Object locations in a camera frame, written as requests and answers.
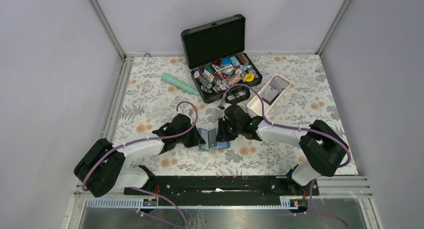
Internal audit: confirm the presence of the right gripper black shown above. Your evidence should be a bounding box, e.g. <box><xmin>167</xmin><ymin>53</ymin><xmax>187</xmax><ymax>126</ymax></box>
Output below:
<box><xmin>215</xmin><ymin>117</ymin><xmax>243</xmax><ymax>143</ymax></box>

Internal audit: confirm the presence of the blue leather card holder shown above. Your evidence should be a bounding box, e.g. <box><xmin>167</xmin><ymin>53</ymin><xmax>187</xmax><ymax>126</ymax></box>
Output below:
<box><xmin>198</xmin><ymin>128</ymin><xmax>231</xmax><ymax>152</ymax></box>

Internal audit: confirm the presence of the black VIP card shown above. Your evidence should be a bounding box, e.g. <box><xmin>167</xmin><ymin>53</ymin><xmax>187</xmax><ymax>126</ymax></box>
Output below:
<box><xmin>207</xmin><ymin>128</ymin><xmax>217</xmax><ymax>150</ymax></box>

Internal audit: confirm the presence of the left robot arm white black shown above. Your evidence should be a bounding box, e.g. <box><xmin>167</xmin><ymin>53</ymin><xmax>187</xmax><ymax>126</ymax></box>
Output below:
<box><xmin>73</xmin><ymin>113</ymin><xmax>206</xmax><ymax>198</ymax></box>

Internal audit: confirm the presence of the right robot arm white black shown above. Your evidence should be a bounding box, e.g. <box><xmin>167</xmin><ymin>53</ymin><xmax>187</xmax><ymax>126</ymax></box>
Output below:
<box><xmin>216</xmin><ymin>103</ymin><xmax>352</xmax><ymax>195</ymax></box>

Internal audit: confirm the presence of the silver VIP card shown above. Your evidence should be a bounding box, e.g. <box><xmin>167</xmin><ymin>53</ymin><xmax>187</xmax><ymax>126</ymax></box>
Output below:
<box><xmin>261</xmin><ymin>86</ymin><xmax>280</xmax><ymax>105</ymax></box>

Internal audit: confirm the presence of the white plastic card tray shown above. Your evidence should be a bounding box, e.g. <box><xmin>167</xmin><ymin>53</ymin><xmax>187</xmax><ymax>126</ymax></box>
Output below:
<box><xmin>247</xmin><ymin>73</ymin><xmax>292</xmax><ymax>116</ymax></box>

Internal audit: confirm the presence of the yellow round chip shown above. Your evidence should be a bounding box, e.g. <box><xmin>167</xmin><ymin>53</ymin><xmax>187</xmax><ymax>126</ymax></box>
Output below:
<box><xmin>243</xmin><ymin>73</ymin><xmax>255</xmax><ymax>83</ymax></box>

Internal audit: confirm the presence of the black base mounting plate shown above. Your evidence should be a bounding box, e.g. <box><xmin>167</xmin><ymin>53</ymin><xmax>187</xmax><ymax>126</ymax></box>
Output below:
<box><xmin>123</xmin><ymin>166</ymin><xmax>320</xmax><ymax>206</ymax></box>

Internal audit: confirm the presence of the mint green cylindrical device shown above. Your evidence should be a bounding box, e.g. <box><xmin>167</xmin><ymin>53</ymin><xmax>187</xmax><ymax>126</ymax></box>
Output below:
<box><xmin>161</xmin><ymin>73</ymin><xmax>200</xmax><ymax>96</ymax></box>

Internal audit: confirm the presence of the black poker chip case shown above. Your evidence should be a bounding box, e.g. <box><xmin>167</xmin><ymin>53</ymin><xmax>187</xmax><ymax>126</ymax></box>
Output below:
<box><xmin>180</xmin><ymin>14</ymin><xmax>263</xmax><ymax>104</ymax></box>

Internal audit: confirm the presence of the slotted cable duct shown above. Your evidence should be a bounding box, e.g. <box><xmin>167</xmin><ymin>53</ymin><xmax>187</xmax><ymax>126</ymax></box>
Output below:
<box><xmin>85</xmin><ymin>197</ymin><xmax>298</xmax><ymax>210</ymax></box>

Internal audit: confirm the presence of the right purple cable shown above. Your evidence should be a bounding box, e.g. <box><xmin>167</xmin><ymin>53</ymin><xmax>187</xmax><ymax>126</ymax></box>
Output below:
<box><xmin>219</xmin><ymin>83</ymin><xmax>352</xmax><ymax>169</ymax></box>

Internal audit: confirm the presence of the purple cable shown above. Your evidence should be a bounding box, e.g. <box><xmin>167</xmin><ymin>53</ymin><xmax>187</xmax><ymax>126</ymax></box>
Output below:
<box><xmin>219</xmin><ymin>83</ymin><xmax>352</xmax><ymax>169</ymax></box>
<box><xmin>81</xmin><ymin>101</ymin><xmax>199</xmax><ymax>192</ymax></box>

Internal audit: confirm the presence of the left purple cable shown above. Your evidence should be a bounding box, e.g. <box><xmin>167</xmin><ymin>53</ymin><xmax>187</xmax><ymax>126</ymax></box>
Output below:
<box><xmin>81</xmin><ymin>101</ymin><xmax>199</xmax><ymax>192</ymax></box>

